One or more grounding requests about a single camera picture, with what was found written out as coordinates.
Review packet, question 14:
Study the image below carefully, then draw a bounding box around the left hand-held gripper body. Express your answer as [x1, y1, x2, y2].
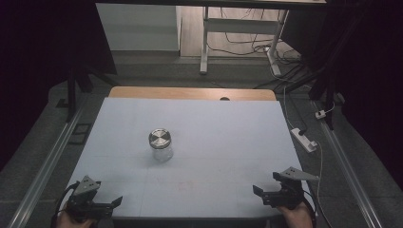
[65, 175, 115, 222]

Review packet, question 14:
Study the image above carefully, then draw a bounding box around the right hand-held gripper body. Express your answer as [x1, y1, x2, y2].
[269, 166, 320, 211]

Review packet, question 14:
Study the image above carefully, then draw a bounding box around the clear glass jar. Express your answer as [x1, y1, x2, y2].
[150, 142, 175, 163]

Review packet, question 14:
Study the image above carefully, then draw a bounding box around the round silver metal lid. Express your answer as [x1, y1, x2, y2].
[148, 127, 172, 150]

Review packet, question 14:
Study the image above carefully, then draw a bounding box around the person's right hand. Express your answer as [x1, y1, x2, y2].
[277, 202, 315, 228]

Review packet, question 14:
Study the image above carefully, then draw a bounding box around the person's left hand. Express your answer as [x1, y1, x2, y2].
[56, 208, 95, 228]

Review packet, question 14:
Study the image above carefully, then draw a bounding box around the black floor plate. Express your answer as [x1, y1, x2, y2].
[67, 123, 93, 146]

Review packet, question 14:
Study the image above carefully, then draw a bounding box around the white power strip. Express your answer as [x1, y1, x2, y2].
[290, 127, 318, 154]

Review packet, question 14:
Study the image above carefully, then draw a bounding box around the white table mat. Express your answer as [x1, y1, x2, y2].
[61, 97, 313, 219]

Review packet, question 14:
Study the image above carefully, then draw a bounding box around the black metal stand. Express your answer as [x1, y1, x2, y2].
[56, 61, 119, 124]
[274, 60, 338, 131]

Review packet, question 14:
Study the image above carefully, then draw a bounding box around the wooden table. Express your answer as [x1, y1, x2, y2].
[108, 85, 278, 102]

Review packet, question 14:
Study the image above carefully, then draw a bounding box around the dark curtain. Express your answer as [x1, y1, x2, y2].
[0, 0, 118, 172]
[281, 0, 403, 191]

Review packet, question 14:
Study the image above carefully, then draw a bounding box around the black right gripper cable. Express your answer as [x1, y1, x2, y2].
[300, 189, 318, 228]

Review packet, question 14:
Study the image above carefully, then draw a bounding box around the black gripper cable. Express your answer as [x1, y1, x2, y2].
[300, 189, 318, 228]
[50, 180, 80, 228]

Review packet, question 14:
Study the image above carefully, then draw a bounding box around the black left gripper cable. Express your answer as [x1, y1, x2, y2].
[50, 180, 80, 228]

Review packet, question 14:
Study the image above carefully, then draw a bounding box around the thin white cable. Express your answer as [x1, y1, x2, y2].
[282, 85, 334, 228]

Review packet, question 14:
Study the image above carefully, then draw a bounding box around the aluminium floor rail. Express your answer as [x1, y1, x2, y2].
[8, 104, 86, 228]
[312, 100, 383, 228]

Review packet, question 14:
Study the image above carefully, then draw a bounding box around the tangle of black floor cables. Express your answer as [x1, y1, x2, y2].
[207, 8, 313, 90]

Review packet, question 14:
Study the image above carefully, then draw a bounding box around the white desk frame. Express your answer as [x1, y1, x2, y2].
[199, 6, 291, 77]

